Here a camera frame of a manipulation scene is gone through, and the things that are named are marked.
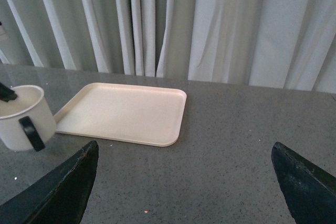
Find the beige rectangular plastic tray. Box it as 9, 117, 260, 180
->
54, 83, 187, 147

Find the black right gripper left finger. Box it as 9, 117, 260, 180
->
1, 141, 99, 223

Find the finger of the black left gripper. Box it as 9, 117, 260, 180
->
0, 83, 18, 102

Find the white smiley mug black handle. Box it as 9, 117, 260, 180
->
1, 85, 56, 152

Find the white pleated curtain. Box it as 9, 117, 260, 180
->
1, 0, 335, 93

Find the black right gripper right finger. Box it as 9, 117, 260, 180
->
271, 142, 335, 223

